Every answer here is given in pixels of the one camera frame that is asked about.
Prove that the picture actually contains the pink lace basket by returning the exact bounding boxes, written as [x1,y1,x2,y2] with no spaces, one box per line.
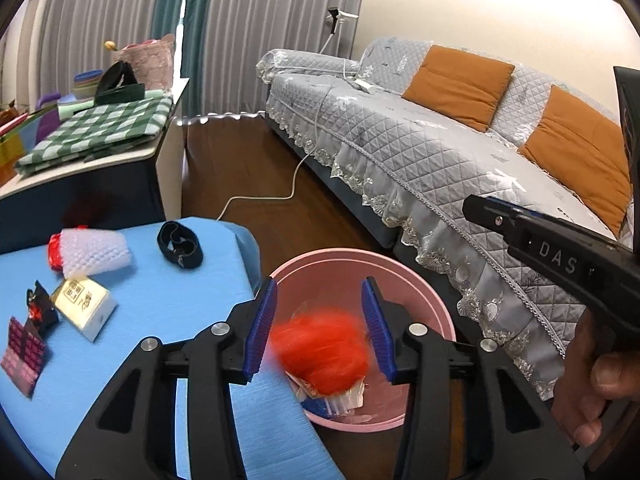
[112,34,175,90]

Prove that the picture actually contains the colourful storage box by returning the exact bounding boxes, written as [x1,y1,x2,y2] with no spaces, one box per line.
[0,105,61,185]

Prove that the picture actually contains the white foam net sleeve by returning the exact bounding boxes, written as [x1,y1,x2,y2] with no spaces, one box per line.
[60,229,132,278]

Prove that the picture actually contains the teal curtain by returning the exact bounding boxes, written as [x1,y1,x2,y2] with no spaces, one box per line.
[151,0,210,117]

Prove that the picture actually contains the grey curtain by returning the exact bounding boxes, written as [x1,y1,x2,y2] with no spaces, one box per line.
[0,0,371,116]

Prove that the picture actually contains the person right hand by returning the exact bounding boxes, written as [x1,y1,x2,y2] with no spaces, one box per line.
[551,310,640,446]

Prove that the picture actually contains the green checkered cloth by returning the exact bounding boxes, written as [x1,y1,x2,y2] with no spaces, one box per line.
[14,93,174,176]

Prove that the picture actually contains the large red plastic bag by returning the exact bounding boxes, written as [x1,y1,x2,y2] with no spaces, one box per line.
[270,309,370,396]

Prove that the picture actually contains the grey quilted sofa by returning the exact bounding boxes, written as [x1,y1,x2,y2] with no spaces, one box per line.
[256,37,634,399]

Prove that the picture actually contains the dark cabinet with white top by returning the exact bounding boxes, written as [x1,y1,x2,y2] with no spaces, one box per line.
[1,78,190,254]

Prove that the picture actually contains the white power cable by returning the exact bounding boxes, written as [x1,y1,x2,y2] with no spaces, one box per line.
[214,54,377,222]

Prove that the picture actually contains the orange cushion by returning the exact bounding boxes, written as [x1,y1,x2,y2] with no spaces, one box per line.
[518,84,631,235]
[402,44,515,132]

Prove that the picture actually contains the small red plastic bag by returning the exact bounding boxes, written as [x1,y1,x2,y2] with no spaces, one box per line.
[47,233,63,272]

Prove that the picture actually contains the black bag with green band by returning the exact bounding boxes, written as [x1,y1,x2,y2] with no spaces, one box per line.
[94,61,145,106]

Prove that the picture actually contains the blue plastic bag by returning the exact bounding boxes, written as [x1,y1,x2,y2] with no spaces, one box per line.
[300,396,333,419]

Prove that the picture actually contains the orange cushion near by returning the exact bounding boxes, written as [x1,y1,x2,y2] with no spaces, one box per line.
[402,44,515,132]

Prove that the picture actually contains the blue table mat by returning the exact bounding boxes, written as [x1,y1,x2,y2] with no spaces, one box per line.
[1,218,342,479]

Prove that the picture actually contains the pink trash bin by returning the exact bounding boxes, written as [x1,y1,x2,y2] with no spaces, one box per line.
[270,248,456,434]

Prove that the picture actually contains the black red snack wrapper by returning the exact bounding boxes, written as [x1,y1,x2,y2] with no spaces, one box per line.
[26,281,60,339]

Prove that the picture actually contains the stacked plastic bowls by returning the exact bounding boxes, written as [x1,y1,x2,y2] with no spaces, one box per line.
[72,70,103,101]

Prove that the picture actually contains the orange cushion far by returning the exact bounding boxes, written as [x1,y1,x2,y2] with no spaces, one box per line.
[518,84,631,235]

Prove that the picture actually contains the white crushed paper carton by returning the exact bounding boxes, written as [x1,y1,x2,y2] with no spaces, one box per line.
[288,374,366,417]

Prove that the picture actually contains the beige tissue pack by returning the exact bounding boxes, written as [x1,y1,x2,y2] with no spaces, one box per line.
[52,278,117,342]

